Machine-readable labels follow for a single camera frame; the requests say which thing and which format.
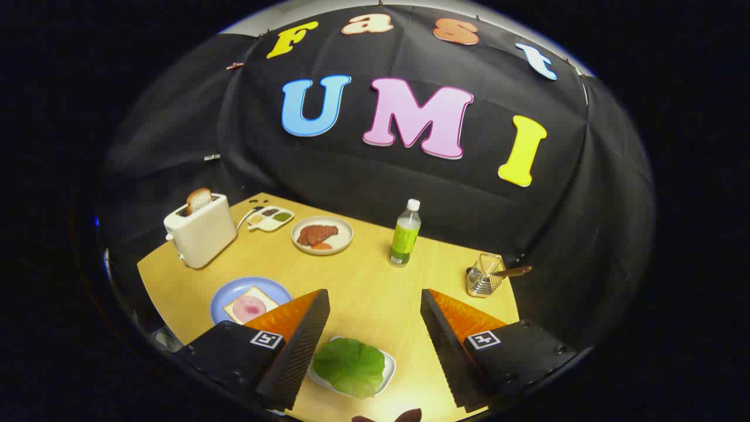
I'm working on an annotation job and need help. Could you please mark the white round plate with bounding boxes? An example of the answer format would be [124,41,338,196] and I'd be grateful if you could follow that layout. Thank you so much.
[291,216,354,256]

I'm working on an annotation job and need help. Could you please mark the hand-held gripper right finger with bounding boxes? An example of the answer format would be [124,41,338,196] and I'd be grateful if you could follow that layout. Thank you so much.
[420,288,578,414]

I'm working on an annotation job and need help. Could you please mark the pink ham slice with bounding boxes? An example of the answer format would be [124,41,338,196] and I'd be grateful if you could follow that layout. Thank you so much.
[233,296,267,319]

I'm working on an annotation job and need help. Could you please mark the white divided condiment tray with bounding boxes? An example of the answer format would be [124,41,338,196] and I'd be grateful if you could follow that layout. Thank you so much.
[247,206,295,233]

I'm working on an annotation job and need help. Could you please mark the toasted bread slice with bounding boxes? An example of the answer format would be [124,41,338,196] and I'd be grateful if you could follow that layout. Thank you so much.
[186,188,213,215]

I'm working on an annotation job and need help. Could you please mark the white square plate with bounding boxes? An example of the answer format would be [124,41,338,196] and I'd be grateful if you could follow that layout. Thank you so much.
[308,335,397,398]

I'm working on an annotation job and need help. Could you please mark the white toaster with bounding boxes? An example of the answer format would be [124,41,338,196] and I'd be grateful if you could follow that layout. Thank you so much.
[163,193,238,270]

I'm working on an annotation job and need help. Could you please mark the white bread slice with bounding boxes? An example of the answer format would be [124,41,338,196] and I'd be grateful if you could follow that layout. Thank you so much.
[223,286,280,325]

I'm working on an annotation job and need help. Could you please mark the brown meat slices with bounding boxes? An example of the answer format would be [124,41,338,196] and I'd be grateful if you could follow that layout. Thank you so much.
[296,224,339,247]

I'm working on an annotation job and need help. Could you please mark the green drink bottle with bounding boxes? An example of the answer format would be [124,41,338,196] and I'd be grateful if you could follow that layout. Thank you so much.
[389,199,422,268]

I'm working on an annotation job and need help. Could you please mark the blue plate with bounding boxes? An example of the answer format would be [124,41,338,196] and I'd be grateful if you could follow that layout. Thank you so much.
[210,277,293,325]

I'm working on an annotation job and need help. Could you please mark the wire utensil holder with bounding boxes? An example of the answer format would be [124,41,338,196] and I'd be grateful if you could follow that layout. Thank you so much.
[466,253,506,298]

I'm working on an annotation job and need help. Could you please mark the black backdrop cloth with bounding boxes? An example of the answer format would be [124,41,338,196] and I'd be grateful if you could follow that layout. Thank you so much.
[100,5,656,352]

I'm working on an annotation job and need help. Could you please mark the green lettuce leaf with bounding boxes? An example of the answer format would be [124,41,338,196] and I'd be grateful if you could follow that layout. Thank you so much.
[312,338,386,399]

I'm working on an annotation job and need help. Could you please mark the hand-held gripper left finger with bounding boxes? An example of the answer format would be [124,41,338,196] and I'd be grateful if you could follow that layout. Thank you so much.
[176,288,330,412]

